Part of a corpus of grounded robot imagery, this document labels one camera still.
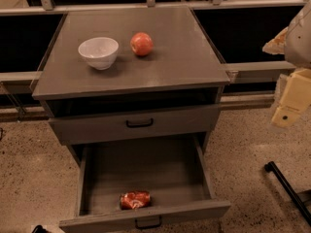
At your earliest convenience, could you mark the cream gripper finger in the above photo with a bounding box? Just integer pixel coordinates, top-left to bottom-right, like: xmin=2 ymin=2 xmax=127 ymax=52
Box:
xmin=271 ymin=68 xmax=311 ymax=128
xmin=262 ymin=27 xmax=288 ymax=55

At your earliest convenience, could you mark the crushed red coke can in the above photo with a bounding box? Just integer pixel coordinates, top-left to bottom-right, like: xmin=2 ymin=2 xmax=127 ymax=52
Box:
xmin=120 ymin=191 xmax=151 ymax=210

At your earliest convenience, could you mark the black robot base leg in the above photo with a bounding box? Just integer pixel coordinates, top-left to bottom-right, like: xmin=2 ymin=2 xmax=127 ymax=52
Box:
xmin=264 ymin=161 xmax=311 ymax=226

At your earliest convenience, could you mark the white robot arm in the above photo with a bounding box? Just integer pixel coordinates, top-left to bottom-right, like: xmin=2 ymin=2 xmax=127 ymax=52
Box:
xmin=262 ymin=0 xmax=311 ymax=128

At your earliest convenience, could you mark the closed grey top drawer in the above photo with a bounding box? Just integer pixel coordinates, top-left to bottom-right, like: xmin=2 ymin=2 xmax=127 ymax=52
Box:
xmin=49 ymin=105 xmax=220 ymax=146

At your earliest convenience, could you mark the open grey middle drawer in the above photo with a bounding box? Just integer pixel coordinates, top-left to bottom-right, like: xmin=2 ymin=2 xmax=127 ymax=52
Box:
xmin=59 ymin=135 xmax=230 ymax=233

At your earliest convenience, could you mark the grey drawer cabinet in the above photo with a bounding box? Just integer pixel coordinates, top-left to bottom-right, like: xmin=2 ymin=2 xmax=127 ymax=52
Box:
xmin=31 ymin=5 xmax=232 ymax=233

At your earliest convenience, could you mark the red apple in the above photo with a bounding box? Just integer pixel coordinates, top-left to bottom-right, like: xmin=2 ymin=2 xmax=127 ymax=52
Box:
xmin=130 ymin=32 xmax=154 ymax=56

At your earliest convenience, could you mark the white ceramic bowl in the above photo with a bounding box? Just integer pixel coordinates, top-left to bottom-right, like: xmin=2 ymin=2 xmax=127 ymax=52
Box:
xmin=78 ymin=37 xmax=119 ymax=70

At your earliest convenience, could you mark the grey metal railing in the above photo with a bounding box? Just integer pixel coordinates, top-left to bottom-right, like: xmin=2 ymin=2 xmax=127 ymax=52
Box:
xmin=1 ymin=0 xmax=294 ymax=119

